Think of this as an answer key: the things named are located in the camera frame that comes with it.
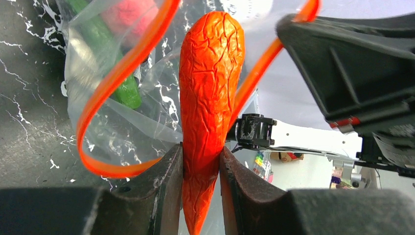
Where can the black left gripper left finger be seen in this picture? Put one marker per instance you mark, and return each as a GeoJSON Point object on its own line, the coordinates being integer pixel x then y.
{"type": "Point", "coordinates": [149, 204]}

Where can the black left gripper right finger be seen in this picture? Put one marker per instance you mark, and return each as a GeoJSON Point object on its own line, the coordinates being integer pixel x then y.
{"type": "Point", "coordinates": [252, 206]}

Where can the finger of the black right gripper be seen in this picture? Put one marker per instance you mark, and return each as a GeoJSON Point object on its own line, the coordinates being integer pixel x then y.
{"type": "Point", "coordinates": [361, 72]}

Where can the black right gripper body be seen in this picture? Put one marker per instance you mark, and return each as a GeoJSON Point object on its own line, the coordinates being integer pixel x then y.
{"type": "Point", "coordinates": [391, 150]}

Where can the clear zip top bag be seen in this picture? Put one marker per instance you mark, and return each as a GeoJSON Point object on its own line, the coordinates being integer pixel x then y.
{"type": "Point", "coordinates": [122, 72]}

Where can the red chili pepper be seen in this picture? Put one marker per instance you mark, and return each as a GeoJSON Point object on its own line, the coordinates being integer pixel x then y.
{"type": "Point", "coordinates": [211, 60]}

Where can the short green pepper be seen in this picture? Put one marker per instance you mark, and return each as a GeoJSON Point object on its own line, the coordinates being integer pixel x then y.
{"type": "Point", "coordinates": [104, 48]}

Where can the peach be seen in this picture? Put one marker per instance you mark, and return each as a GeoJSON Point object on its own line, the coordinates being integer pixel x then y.
{"type": "Point", "coordinates": [130, 18]}

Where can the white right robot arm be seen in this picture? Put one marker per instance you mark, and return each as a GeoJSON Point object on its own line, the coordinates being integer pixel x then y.
{"type": "Point", "coordinates": [340, 145]}

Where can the cardboard boxes in background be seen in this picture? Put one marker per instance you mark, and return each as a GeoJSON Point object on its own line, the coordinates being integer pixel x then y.
{"type": "Point", "coordinates": [286, 157]}

